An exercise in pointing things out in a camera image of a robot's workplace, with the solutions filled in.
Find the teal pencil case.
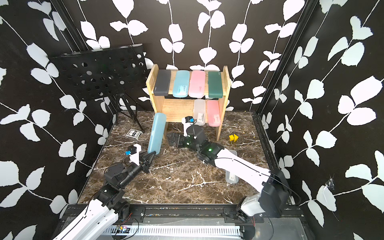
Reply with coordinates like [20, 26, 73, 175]
[148, 113, 167, 155]

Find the pink pencil case shelf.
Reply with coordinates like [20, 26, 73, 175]
[207, 100, 221, 127]
[189, 71, 206, 99]

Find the light blue pencil case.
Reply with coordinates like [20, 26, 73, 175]
[173, 70, 190, 98]

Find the black pencil case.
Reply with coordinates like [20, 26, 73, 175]
[154, 70, 171, 96]

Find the clear frosted pencil case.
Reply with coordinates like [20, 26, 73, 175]
[226, 150, 239, 184]

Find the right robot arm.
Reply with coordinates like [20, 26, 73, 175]
[167, 125, 293, 221]

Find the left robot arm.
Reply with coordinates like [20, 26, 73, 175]
[53, 151, 156, 240]

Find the wooden two-tier shelf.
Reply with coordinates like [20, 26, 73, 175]
[146, 64, 232, 141]

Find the pink pencil case top shelf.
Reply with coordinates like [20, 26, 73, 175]
[189, 71, 206, 99]

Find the dark green pencil case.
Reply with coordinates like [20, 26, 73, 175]
[208, 72, 223, 99]

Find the yellow small block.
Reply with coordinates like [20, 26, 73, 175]
[229, 134, 239, 143]

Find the black music stand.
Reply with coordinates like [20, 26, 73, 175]
[49, 44, 149, 123]

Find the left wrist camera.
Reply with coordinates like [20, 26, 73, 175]
[125, 144, 142, 166]

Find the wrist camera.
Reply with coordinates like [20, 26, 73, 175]
[125, 144, 142, 166]
[182, 116, 195, 137]

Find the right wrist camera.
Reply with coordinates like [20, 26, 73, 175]
[182, 116, 195, 137]

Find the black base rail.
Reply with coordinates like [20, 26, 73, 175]
[53, 201, 311, 240]

